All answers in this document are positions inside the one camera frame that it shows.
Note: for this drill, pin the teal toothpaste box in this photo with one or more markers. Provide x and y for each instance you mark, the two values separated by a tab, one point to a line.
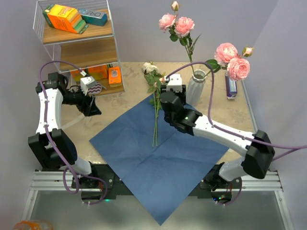
92	17

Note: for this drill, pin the white wire wooden shelf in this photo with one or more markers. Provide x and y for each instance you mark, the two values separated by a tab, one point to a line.
96	47

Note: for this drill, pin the beige ribbon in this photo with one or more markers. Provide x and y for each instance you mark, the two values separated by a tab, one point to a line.
76	120

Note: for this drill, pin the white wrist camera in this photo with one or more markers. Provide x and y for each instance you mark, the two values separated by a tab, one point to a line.
174	83
86	83

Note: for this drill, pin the orange box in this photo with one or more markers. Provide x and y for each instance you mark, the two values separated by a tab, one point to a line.
114	76
98	72
76	75

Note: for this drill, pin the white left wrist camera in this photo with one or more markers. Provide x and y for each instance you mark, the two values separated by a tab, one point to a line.
86	83

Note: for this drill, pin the purple rectangular box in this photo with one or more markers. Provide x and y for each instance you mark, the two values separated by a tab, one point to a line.
231	88

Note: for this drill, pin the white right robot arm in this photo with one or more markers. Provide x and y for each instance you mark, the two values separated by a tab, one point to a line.
255	157

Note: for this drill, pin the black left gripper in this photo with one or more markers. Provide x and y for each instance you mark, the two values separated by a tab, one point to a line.
88	106

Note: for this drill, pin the pink white rose stem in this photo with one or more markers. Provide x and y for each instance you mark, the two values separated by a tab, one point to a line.
155	80

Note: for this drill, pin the white ribbed ceramic vase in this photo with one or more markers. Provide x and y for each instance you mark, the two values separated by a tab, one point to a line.
195	87

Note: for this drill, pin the orange box bottom left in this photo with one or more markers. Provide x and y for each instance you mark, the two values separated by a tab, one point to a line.
76	75

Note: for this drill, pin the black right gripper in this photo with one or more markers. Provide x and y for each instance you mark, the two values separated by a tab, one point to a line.
182	95

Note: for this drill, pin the blue wrapping paper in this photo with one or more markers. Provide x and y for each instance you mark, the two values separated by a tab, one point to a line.
158	164

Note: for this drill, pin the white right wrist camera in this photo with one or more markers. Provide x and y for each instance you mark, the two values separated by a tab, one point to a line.
174	83

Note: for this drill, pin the aluminium frame rail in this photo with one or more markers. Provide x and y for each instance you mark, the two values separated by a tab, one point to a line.
50	181

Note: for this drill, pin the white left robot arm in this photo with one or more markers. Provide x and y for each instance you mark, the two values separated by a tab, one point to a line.
51	146

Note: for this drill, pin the purple wavy striped cloth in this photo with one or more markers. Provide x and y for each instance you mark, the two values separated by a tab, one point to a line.
97	89

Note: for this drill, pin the orange box bottom middle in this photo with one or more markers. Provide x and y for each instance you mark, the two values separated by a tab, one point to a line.
98	72

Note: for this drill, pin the orange sponge pack top shelf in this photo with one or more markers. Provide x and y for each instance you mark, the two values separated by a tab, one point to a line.
64	18

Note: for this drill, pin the orange box bottom right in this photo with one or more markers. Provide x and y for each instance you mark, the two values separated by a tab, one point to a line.
114	76

